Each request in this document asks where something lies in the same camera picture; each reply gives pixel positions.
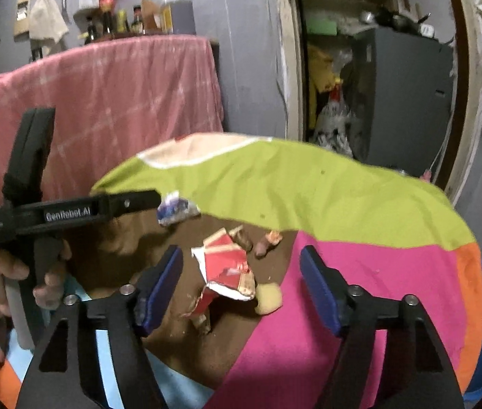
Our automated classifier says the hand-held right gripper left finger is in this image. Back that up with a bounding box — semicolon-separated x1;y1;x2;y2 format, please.
15;245;184;409

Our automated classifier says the small orange wrapper scrap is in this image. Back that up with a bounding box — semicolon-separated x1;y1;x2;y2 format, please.
254;230;283;258

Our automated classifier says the red white carton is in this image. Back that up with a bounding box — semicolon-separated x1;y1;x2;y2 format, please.
183;228;257;320

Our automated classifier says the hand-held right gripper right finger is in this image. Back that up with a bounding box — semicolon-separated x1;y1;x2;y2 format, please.
300;245;465;409

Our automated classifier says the grey metal cabinet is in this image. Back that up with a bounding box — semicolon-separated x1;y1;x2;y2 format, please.
354;28;455;175

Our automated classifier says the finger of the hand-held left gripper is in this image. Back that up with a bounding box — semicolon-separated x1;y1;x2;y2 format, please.
108;190;162;219

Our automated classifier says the pink checked cloth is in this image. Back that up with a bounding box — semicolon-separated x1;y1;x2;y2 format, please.
0;34;224;273

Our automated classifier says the green box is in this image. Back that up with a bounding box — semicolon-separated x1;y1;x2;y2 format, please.
307;19;337;35

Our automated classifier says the brown paper carton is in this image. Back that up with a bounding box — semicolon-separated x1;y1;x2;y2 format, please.
141;0;162;32

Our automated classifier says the white blue wrapper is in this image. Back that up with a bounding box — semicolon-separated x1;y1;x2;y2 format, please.
157;191;201;226

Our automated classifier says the wooden door frame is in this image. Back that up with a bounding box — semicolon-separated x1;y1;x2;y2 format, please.
275;0;482;205

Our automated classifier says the pale yellow spongy lump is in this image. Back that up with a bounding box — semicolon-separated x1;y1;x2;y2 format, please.
255;283;283;315

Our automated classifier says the black wok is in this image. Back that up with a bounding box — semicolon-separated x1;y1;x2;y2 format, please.
375;9;431;35

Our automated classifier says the person's left hand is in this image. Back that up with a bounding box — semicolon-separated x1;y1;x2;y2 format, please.
0;243;73;365

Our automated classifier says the yellow bag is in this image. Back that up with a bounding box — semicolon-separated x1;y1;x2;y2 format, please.
307;45;337;128

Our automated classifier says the beige hanging cloth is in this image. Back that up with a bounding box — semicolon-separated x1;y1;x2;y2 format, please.
29;0;70;41

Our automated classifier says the colourful patchwork blanket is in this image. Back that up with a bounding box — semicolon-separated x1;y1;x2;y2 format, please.
0;132;482;409

